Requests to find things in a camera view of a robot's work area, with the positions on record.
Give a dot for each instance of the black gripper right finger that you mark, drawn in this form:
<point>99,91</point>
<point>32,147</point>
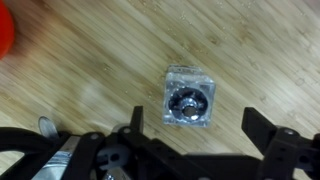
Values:
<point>258,128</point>

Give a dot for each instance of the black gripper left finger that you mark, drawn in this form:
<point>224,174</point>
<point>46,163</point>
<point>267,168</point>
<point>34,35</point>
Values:
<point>137,118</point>

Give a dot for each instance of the small glass grinder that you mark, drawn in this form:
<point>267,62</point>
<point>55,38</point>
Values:
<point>188,96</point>

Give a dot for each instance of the orange plastic bowl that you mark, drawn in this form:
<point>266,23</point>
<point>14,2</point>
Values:
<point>5,28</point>

